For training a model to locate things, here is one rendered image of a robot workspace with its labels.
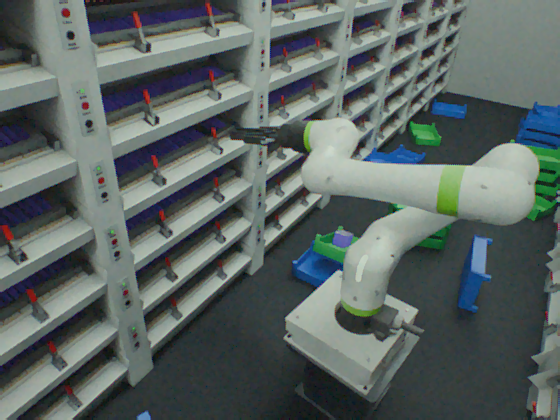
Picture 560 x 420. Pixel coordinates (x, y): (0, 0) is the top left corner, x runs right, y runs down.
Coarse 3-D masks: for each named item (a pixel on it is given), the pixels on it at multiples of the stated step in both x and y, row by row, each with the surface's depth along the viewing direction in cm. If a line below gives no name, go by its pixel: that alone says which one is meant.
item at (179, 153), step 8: (224, 128) 153; (232, 128) 155; (208, 136) 146; (192, 144) 140; (200, 144) 143; (176, 152) 135; (184, 152) 137; (160, 160) 130; (168, 160) 132; (144, 168) 125; (152, 168) 128; (120, 176) 120; (128, 176) 121; (136, 176) 123; (120, 184) 119
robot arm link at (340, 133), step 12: (324, 120) 117; (336, 120) 113; (348, 120) 114; (312, 132) 116; (324, 132) 112; (336, 132) 111; (348, 132) 111; (312, 144) 116; (324, 144) 110; (336, 144) 109; (348, 144) 111; (348, 156) 111
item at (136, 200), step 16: (224, 112) 159; (208, 144) 147; (224, 144) 150; (240, 144) 153; (176, 160) 136; (192, 160) 138; (208, 160) 141; (224, 160) 148; (144, 176) 126; (176, 176) 130; (192, 176) 135; (128, 192) 119; (144, 192) 121; (160, 192) 124; (128, 208) 115; (144, 208) 122
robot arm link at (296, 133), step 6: (300, 120) 120; (306, 120) 121; (294, 126) 120; (300, 126) 119; (294, 132) 119; (300, 132) 118; (294, 138) 119; (300, 138) 118; (294, 144) 120; (300, 144) 119; (294, 150) 123; (300, 150) 121; (306, 150) 120; (306, 156) 125
